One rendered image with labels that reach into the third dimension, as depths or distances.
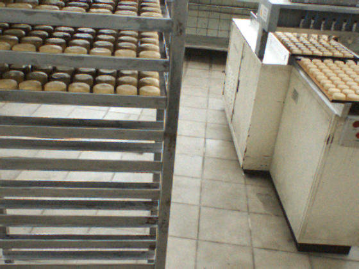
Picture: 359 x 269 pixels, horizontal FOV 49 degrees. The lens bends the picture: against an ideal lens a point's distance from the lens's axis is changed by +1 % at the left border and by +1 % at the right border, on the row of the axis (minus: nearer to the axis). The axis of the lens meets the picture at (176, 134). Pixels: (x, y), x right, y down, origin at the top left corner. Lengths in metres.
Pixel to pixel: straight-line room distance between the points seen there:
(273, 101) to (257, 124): 0.18
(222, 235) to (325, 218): 0.56
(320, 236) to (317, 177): 0.38
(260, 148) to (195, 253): 0.89
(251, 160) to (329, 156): 0.85
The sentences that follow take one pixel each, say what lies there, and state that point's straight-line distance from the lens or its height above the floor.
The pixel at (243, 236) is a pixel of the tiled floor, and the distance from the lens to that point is 2.31.
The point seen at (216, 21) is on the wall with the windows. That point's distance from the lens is 5.65.
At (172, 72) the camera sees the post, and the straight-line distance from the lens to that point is 0.87.
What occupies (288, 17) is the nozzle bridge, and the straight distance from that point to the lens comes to 2.47.
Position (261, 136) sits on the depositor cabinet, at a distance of 2.61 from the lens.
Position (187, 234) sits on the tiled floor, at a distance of 2.26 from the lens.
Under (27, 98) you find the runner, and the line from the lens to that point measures 0.96.
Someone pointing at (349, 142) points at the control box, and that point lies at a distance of 1.91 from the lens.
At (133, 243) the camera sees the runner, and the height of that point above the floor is 0.70.
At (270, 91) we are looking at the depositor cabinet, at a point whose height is 0.67.
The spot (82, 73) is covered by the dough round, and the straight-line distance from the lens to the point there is 1.08.
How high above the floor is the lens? 1.51
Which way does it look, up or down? 28 degrees down
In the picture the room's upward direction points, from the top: 5 degrees clockwise
